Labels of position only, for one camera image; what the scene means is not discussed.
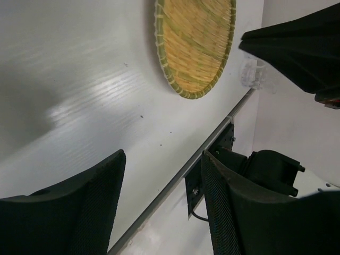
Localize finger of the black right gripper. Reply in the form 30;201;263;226
239;4;339;94

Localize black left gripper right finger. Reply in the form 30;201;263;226
204;150;339;254

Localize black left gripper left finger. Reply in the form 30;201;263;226
1;150;125;254

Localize clear plastic cup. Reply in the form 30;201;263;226
239;53;277;94

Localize round yellow bamboo plate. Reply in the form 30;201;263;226
154;1;236;99

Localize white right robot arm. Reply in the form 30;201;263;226
201;4;339;254

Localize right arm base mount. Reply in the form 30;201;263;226
184;123;235;222

